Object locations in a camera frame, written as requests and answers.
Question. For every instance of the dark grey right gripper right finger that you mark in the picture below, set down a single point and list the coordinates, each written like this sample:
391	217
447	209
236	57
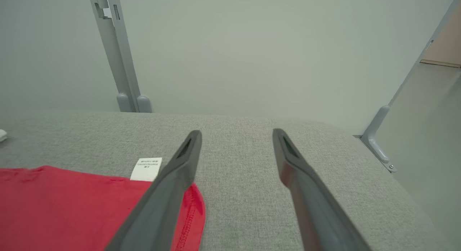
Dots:
317	211

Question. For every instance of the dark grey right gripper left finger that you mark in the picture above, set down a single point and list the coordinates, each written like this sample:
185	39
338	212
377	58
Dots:
162	207

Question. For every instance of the red shirt with white sleeves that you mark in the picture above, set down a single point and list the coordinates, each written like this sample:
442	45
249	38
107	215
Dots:
54	207

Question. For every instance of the red garment with white band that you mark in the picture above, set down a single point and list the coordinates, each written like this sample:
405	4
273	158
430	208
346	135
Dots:
2	135

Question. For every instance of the beige door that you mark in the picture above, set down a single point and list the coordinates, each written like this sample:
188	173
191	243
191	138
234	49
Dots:
446	42

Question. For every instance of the grey single partition post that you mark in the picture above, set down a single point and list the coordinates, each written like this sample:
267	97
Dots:
378	121

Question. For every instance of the grey double partition post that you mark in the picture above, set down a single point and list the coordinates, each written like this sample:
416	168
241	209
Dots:
119	56

